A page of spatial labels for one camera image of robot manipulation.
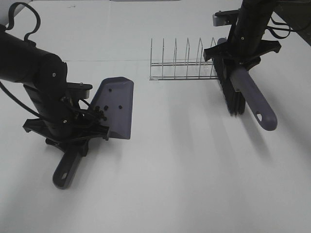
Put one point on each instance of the pile of coffee beans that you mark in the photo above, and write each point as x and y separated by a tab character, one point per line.
108	103

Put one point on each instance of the purple plastic dustpan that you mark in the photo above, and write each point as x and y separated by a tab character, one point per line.
118	128

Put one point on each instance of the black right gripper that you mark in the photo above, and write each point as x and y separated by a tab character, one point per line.
244	40

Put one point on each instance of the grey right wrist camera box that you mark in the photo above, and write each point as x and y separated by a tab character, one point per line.
222	18

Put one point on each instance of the purple hand brush black bristles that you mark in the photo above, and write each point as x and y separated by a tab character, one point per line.
240	89

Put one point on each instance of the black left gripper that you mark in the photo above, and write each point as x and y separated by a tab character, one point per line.
61	120

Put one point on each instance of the metal wire dish rack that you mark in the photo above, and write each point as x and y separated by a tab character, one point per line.
180	66

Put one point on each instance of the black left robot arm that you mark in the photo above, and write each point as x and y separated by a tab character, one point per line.
43	74

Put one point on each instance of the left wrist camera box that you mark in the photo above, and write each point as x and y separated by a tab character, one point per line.
79	90

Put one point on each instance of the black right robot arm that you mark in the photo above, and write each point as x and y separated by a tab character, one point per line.
257	7

